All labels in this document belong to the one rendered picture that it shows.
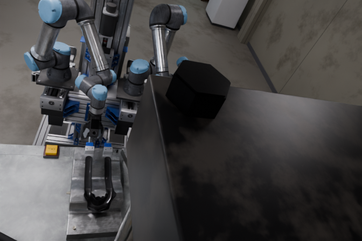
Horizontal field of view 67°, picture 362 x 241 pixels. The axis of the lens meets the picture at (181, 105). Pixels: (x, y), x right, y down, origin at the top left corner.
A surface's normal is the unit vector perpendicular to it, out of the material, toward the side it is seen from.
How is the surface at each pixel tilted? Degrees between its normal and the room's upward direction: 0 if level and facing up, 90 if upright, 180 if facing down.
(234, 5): 90
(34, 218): 0
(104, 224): 0
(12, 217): 0
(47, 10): 83
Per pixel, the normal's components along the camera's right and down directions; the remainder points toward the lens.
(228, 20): 0.15, 0.68
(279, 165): 0.33, -0.72
